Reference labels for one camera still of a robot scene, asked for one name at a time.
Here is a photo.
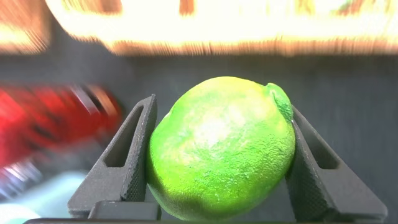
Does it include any green lime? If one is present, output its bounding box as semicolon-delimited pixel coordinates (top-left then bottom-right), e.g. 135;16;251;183
145;76;296;222

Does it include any red soda can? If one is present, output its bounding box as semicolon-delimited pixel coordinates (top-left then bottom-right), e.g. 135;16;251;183
0;83;124;200

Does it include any black tablecloth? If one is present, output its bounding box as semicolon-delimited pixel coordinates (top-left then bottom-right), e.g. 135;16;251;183
0;18;398;224

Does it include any wicker basket with pink handles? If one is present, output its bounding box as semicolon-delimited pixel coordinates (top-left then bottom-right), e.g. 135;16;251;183
46;0;398;57

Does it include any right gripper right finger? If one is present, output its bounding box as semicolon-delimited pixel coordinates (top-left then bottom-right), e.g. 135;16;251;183
285;105;389;223

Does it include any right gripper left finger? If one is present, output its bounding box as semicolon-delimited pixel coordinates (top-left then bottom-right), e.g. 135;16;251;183
67;94;162;220

